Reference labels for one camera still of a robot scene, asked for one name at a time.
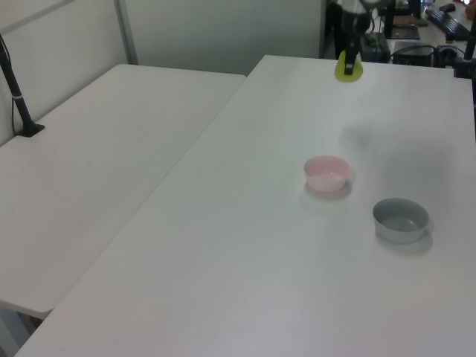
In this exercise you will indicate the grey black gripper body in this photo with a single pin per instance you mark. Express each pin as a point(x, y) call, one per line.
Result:
point(355, 20)

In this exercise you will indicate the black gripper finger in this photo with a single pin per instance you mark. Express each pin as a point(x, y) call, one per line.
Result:
point(350, 59)

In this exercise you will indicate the green pear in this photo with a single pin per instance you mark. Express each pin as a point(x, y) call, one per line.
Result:
point(339, 72)

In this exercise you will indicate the pink bowl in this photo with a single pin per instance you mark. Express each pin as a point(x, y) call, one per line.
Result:
point(327, 173)

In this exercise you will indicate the grey bowl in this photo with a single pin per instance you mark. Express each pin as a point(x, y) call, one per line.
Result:
point(401, 220)

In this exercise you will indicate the black green device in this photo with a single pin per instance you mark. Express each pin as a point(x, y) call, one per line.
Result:
point(375, 48)

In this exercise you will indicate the black monitor stand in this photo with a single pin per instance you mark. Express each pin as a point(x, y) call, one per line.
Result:
point(405, 32)

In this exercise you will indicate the black computer case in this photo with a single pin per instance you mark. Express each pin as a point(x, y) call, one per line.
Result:
point(413, 54)

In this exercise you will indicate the black keyboard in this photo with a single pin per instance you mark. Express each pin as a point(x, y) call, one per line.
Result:
point(446, 22)

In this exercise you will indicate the black computer mouse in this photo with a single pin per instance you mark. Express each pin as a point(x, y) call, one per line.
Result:
point(447, 7)

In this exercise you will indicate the black clamped pole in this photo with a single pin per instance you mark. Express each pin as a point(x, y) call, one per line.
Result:
point(463, 68)

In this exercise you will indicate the white side table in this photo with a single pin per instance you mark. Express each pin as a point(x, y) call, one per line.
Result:
point(93, 167)

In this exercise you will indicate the dark upright post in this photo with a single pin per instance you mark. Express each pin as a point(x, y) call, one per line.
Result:
point(337, 31)

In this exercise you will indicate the grey partition post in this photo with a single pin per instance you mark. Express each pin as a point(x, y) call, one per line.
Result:
point(126, 37)

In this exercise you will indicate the black camera pole with base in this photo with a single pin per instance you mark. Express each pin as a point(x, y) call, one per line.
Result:
point(19, 106)

